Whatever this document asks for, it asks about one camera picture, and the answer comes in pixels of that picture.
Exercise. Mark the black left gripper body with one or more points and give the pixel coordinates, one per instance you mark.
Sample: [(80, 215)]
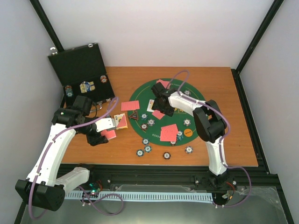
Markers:
[(94, 140)]

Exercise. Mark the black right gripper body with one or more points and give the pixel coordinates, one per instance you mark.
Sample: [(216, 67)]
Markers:
[(164, 109)]

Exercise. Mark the blue white chip mat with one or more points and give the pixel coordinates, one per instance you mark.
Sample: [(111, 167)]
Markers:
[(186, 122), (151, 122)]

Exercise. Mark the dealt pink card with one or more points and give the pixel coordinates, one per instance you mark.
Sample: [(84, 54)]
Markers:
[(130, 105)]

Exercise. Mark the orange big blind button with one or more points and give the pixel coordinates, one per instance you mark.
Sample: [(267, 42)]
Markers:
[(188, 132)]

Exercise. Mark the green blue chip stack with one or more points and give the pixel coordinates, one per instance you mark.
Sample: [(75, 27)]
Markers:
[(140, 153)]

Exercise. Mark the blue white chip stack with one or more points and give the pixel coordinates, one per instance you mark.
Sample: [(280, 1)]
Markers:
[(188, 149)]

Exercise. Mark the pink-backed card deck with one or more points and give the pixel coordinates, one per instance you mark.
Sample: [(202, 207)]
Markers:
[(109, 134)]

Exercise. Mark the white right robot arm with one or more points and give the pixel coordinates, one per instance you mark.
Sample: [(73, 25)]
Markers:
[(210, 125)]

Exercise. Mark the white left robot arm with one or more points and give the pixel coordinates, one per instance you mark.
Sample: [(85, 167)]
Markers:
[(42, 188)]

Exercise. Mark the green round poker mat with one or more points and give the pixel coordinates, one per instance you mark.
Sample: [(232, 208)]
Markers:
[(143, 94)]

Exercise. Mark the triangular all in marker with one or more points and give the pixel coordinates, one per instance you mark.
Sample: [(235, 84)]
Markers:
[(134, 115)]

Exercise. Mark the gold card box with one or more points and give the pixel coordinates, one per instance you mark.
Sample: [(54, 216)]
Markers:
[(120, 121)]

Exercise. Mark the chip stack in case left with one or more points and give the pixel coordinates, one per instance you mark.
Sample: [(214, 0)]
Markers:
[(68, 91)]

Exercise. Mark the boxed card deck in case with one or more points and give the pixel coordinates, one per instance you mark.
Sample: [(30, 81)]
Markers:
[(87, 86)]

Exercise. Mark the orange chip stack in case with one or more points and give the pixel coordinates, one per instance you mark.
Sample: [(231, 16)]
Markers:
[(103, 79)]

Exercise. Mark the black poker chip case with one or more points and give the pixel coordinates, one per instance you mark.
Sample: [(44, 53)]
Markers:
[(80, 64)]

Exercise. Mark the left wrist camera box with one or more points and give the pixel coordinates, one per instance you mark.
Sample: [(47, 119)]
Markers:
[(105, 124)]

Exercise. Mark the white slotted cable duct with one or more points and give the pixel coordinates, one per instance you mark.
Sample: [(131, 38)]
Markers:
[(143, 196)]

